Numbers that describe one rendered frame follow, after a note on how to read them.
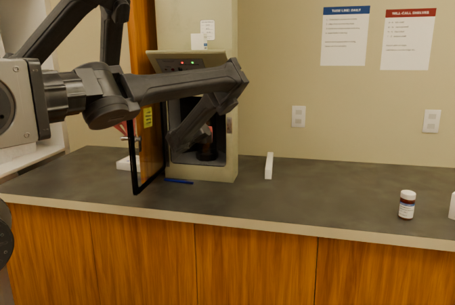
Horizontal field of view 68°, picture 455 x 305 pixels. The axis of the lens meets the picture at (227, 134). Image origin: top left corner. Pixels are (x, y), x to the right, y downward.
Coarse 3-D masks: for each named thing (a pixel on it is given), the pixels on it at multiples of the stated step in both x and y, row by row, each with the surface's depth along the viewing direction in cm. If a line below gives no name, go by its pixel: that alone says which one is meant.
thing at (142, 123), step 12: (144, 108) 129; (156, 108) 140; (144, 120) 129; (156, 120) 141; (144, 132) 130; (156, 132) 141; (144, 144) 130; (156, 144) 142; (144, 156) 131; (156, 156) 142; (132, 168) 121; (144, 168) 131; (156, 168) 143; (132, 180) 122; (144, 180) 131
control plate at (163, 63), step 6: (156, 60) 134; (162, 60) 133; (168, 60) 133; (174, 60) 132; (180, 60) 131; (186, 60) 131; (192, 60) 130; (198, 60) 130; (162, 66) 136; (168, 66) 136; (174, 66) 135; (180, 66) 135; (186, 66) 134; (192, 66) 134; (198, 66) 133; (204, 66) 132; (162, 72) 139; (168, 72) 139
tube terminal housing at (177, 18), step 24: (168, 0) 135; (192, 0) 133; (216, 0) 131; (168, 24) 138; (192, 24) 136; (216, 24) 133; (168, 48) 140; (216, 48) 136; (168, 120) 149; (168, 168) 154; (192, 168) 152; (216, 168) 149
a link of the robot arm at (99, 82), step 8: (80, 72) 57; (88, 72) 58; (96, 72) 60; (104, 72) 61; (88, 80) 57; (96, 80) 58; (104, 80) 60; (112, 80) 62; (88, 88) 56; (96, 88) 57; (104, 88) 59; (112, 88) 60; (88, 96) 56; (96, 96) 57; (104, 96) 59
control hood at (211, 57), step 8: (152, 56) 132; (160, 56) 131; (168, 56) 131; (176, 56) 130; (184, 56) 129; (192, 56) 128; (200, 56) 128; (208, 56) 127; (216, 56) 126; (224, 56) 126; (152, 64) 136; (208, 64) 131; (216, 64) 130; (160, 72) 140
